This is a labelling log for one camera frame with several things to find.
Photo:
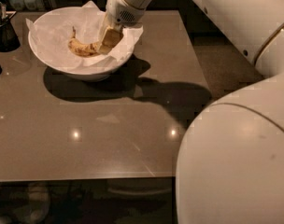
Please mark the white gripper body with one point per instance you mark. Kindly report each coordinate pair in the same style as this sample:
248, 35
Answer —
120, 11

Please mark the white padded gripper finger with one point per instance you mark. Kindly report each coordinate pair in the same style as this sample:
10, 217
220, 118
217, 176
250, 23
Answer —
107, 22

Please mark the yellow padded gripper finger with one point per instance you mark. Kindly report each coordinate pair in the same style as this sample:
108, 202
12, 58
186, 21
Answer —
111, 38

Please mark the spotted yellow banana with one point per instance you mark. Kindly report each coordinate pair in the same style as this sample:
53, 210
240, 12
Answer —
81, 49

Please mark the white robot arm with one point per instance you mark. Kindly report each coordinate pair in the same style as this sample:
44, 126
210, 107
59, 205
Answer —
230, 165

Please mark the white ceramic bowl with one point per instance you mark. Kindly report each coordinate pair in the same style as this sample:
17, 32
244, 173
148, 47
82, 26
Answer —
45, 58

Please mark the dark wire utensil holder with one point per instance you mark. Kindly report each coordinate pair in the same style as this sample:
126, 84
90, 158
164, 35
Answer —
9, 40

